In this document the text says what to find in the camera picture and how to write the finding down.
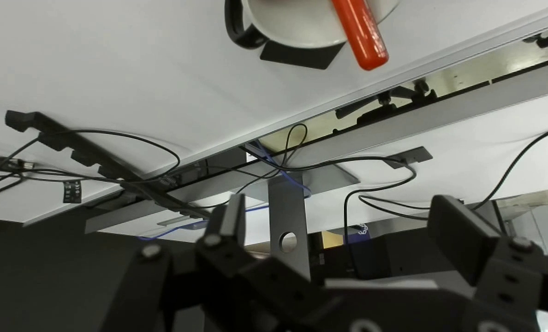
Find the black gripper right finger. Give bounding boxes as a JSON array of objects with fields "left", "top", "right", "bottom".
[{"left": 429, "top": 193, "right": 548, "bottom": 332}]

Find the thin black cable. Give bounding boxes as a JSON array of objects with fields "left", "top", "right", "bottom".
[{"left": 74, "top": 126, "right": 185, "bottom": 187}]

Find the long black desk cable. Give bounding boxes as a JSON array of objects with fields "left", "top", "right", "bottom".
[{"left": 475, "top": 123, "right": 548, "bottom": 211}]

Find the black mug white interior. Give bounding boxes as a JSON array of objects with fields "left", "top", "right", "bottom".
[{"left": 224, "top": 0, "right": 403, "bottom": 51}]

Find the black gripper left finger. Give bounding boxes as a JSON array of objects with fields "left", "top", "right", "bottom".
[{"left": 98, "top": 191, "right": 351, "bottom": 332}]

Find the red and tan marker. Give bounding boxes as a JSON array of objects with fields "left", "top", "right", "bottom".
[{"left": 331, "top": 0, "right": 392, "bottom": 71}]

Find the black cable with plug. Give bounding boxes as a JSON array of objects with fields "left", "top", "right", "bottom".
[{"left": 342, "top": 143, "right": 436, "bottom": 248}]

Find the small black label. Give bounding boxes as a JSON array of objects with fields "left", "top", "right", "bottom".
[{"left": 63, "top": 178, "right": 85, "bottom": 204}]

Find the black monitor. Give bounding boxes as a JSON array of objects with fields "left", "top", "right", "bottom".
[{"left": 0, "top": 213, "right": 196, "bottom": 332}]

